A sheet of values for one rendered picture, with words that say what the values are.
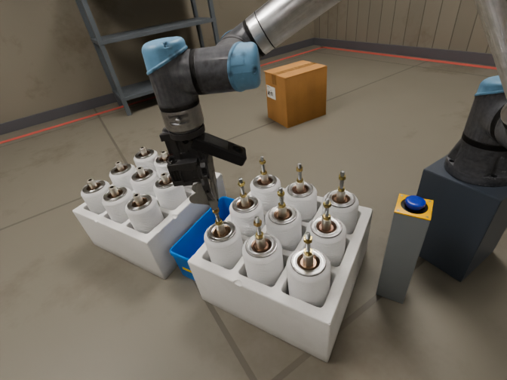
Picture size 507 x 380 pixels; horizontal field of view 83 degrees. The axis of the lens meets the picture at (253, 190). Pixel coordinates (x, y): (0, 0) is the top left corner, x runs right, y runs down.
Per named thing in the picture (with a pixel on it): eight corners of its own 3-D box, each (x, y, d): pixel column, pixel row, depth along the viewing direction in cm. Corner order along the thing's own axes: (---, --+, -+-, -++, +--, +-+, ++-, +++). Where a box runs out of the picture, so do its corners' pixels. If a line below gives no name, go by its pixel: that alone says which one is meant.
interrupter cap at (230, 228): (203, 229, 75) (202, 228, 75) (228, 218, 77) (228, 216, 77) (213, 247, 69) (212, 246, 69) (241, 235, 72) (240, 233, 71)
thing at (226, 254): (212, 271, 86) (198, 228, 75) (241, 257, 89) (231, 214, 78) (224, 295, 79) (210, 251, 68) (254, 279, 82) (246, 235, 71)
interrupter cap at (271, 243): (241, 255, 67) (240, 252, 66) (252, 232, 72) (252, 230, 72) (271, 262, 64) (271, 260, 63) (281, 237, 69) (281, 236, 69)
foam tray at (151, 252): (164, 188, 138) (151, 157, 127) (229, 208, 120) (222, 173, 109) (94, 244, 112) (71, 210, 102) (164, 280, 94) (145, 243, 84)
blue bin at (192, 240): (227, 219, 115) (222, 195, 108) (250, 225, 110) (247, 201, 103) (177, 275, 95) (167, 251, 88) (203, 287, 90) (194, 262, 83)
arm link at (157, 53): (181, 41, 43) (129, 47, 44) (198, 110, 50) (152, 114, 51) (193, 32, 49) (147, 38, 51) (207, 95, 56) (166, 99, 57)
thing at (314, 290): (299, 332, 68) (297, 287, 58) (284, 298, 76) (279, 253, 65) (336, 317, 70) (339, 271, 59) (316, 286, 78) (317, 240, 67)
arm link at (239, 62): (258, 32, 52) (200, 40, 53) (254, 44, 43) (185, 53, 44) (262, 77, 57) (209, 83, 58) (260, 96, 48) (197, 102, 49)
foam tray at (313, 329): (263, 219, 112) (258, 181, 102) (366, 249, 94) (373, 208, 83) (202, 299, 87) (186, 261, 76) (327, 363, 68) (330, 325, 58)
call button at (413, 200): (404, 200, 66) (407, 193, 64) (425, 203, 64) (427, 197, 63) (402, 210, 63) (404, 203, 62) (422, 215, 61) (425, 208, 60)
